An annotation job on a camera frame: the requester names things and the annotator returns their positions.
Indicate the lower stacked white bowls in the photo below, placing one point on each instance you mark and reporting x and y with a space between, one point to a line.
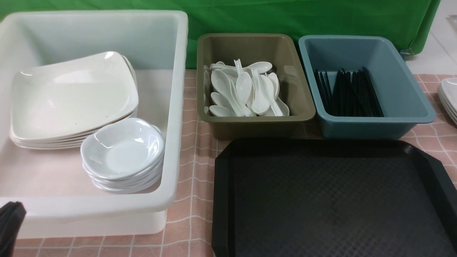
138 182

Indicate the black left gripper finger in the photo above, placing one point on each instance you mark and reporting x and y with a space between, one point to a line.
12 216

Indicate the pink checked tablecloth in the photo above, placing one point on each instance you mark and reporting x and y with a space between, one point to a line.
188 227

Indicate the white plates at right edge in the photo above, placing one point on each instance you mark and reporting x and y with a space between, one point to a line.
447 93

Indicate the top stacked white square plate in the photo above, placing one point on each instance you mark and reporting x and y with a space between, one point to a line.
132 114

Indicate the black serving tray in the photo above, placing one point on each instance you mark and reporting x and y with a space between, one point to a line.
277 197

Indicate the white square rice plate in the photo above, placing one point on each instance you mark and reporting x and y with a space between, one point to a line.
63 99

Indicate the pile of white spoons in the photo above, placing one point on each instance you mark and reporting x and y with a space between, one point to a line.
236 91

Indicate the green backdrop cloth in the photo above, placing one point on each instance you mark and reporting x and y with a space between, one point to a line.
405 23

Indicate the top stacked white bowl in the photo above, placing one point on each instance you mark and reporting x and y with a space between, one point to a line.
122 149

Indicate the large white plastic tub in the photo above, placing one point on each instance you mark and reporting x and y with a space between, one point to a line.
57 193

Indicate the bundle of black chopsticks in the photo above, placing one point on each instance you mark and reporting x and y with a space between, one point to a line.
351 95

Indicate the olive plastic spoon bin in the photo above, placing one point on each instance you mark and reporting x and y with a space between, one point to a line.
278 49

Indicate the blue plastic chopstick bin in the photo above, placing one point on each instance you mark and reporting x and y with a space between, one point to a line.
403 102

